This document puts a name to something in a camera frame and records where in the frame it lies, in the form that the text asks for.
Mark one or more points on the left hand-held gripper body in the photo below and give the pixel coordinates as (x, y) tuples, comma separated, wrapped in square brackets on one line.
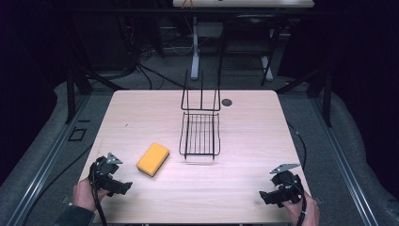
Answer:
[(102, 171)]

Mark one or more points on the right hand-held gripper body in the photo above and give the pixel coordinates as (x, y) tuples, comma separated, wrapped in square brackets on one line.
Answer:
[(287, 185)]

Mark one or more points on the person's left hand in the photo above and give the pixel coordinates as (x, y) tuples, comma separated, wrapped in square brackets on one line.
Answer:
[(84, 196)]

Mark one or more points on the person's right hand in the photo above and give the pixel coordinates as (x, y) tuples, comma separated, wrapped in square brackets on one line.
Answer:
[(302, 213)]

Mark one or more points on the yellow sponge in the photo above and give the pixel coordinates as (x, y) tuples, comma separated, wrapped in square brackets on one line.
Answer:
[(153, 159)]

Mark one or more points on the black metal stand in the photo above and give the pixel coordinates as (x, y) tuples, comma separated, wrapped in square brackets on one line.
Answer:
[(326, 94), (73, 91)]

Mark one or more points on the dark round table grommet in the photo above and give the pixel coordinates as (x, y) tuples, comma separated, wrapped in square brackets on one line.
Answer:
[(226, 102)]

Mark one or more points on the black chair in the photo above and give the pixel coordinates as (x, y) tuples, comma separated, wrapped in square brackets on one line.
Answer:
[(251, 34)]

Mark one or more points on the white desk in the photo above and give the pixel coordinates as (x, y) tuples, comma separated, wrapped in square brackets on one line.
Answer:
[(244, 3)]

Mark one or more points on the grey metal floor rail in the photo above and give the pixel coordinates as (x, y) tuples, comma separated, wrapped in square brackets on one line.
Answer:
[(47, 163), (345, 163)]

